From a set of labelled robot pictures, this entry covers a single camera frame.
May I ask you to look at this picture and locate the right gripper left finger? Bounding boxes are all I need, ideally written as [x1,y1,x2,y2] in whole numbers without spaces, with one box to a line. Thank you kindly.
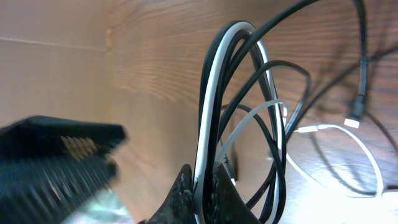
[146,164,195,224]

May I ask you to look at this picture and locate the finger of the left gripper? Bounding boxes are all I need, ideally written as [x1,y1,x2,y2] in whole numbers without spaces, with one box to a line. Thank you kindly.
[1,116,126,223]

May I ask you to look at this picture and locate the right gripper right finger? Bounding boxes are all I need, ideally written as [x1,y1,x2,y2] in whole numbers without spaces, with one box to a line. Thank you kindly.
[213,162,260,224]

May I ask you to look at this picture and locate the black USB cable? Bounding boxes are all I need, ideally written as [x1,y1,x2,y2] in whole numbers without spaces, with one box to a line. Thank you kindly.
[197,0,398,224]

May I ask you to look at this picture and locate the white USB cable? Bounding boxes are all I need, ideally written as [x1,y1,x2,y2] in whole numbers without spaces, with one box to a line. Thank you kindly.
[192,23,385,224]

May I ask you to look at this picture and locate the cardboard panel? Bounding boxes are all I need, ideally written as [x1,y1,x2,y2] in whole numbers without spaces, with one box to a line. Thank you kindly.
[1,0,111,125]

